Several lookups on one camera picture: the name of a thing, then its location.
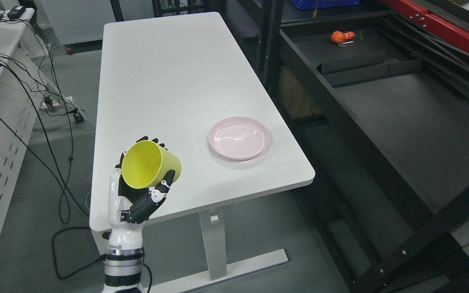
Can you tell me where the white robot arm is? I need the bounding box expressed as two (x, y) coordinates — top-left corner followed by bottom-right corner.
(102, 248), (145, 293)

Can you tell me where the white table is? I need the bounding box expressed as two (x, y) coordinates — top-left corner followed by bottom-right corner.
(90, 12), (315, 293)

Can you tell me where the yellow plastic cup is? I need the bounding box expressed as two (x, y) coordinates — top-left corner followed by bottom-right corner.
(121, 140), (181, 189)

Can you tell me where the white power strip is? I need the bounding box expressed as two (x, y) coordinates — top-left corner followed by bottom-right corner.
(40, 95), (75, 111)

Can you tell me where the orange toy on shelf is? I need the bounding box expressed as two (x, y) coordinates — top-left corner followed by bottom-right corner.
(331, 31), (355, 45)

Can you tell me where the blue plastic crate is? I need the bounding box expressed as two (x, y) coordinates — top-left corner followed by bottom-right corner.
(292, 0), (360, 10)

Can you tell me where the black shelving rack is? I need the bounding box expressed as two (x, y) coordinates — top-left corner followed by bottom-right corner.
(222, 0), (469, 293)

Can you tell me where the black charger brick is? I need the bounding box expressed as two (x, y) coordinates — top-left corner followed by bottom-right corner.
(7, 5), (26, 20)

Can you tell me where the pink plastic plate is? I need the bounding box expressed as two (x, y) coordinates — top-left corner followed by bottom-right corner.
(208, 116), (270, 161)

